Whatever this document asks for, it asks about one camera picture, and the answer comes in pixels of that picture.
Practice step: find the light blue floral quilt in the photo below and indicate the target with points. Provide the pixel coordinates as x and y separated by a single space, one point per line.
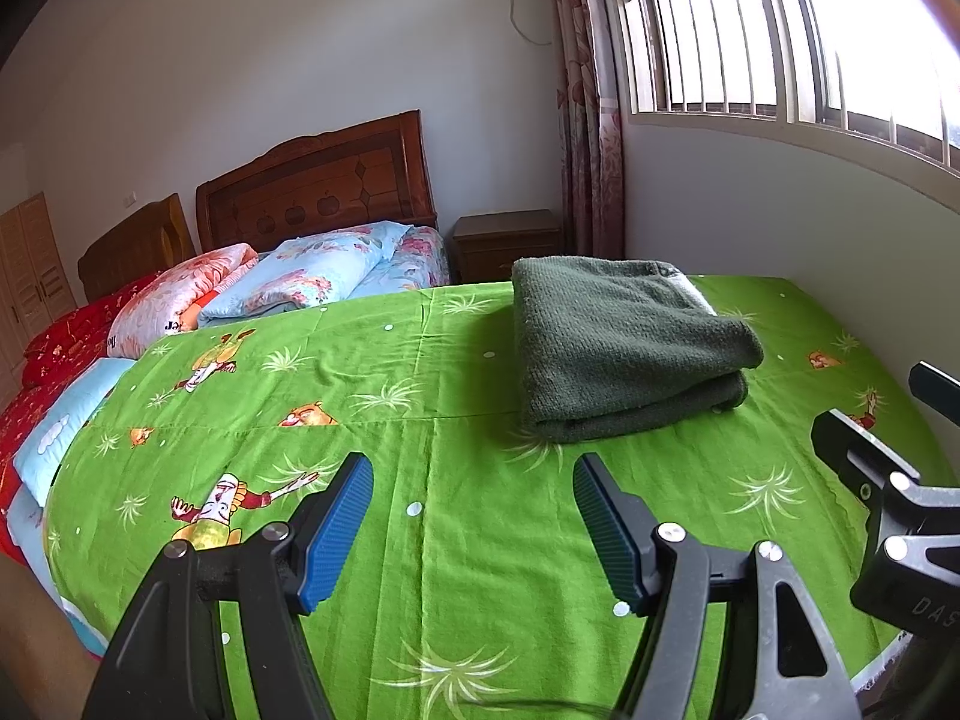
361 261

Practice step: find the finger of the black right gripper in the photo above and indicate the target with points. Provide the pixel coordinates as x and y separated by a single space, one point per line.
888 486
936 389

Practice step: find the brown wooden nightstand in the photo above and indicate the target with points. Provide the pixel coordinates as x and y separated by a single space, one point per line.
486 246

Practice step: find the small brown wooden headboard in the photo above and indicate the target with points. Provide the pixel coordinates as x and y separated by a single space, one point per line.
154 238

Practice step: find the large brown wooden headboard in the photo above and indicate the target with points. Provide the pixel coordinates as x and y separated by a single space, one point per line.
369 172

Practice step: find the light wooden louvered wardrobe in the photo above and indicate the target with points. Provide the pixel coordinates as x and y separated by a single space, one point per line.
35 289

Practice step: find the green cartoon print bedspread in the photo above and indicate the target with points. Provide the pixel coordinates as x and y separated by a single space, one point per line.
472 590

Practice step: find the light blue bed sheet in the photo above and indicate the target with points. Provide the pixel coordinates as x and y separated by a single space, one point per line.
38 461

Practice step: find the folded dark green towel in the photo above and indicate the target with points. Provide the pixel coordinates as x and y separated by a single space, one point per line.
608 348

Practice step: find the pink floral pillow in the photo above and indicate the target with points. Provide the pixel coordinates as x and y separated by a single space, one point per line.
171 303

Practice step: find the white barred window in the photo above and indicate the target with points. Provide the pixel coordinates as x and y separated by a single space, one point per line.
870 82

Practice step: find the red patterned blanket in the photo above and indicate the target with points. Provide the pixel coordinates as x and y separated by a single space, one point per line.
53 360

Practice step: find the pink floral curtain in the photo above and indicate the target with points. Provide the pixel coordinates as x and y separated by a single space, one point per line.
588 101

